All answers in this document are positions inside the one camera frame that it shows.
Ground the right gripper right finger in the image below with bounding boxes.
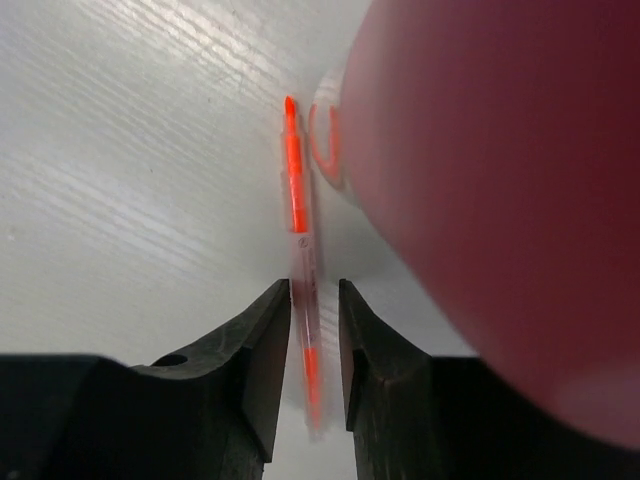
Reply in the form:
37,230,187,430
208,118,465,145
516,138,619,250
339,279,639,479

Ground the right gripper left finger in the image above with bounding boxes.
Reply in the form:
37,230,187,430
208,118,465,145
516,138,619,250
1,279,291,479

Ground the orange ballpoint pen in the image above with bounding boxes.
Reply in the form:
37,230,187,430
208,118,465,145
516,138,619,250
282,96,324,440

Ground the pink cap bottle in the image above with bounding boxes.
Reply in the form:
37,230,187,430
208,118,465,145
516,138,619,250
332,1,639,449

